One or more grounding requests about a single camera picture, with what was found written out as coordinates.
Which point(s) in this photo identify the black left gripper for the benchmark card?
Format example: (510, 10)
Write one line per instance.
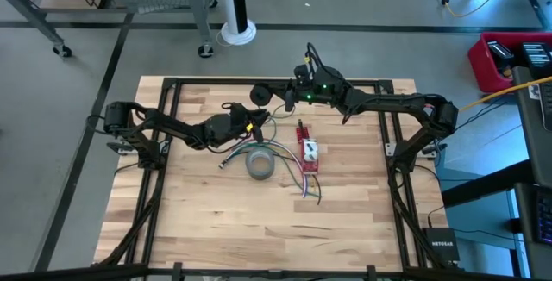
(241, 119)

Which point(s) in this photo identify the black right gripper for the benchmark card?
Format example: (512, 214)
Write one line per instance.
(302, 91)

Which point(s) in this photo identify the red circuit board module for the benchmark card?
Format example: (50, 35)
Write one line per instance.
(311, 165)

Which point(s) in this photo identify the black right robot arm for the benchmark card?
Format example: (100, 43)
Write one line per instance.
(388, 102)

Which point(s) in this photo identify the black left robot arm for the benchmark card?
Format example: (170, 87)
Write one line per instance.
(172, 126)

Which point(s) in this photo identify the small red ridged block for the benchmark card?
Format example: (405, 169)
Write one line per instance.
(302, 134)

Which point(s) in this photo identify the wide tape roll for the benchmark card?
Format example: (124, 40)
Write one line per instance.
(260, 174)

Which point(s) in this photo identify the white pole with round base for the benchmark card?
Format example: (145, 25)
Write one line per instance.
(228, 5)

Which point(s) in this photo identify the red plastic bin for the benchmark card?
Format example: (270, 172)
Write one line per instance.
(478, 65)

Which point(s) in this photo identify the black device with label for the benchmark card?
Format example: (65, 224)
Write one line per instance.
(537, 57)
(500, 52)

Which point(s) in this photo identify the black desk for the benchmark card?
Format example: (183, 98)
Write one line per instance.
(535, 143)

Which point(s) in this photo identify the black keyboard coloured keys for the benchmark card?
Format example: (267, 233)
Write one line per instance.
(545, 216)

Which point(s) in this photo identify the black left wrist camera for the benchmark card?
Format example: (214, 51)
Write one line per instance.
(258, 133)

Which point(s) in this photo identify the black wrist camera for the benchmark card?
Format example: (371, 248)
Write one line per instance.
(290, 101)
(258, 133)

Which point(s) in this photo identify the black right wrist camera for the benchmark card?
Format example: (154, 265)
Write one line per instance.
(290, 101)

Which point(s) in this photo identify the black Netgear network switch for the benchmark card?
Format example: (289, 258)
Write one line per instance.
(440, 244)

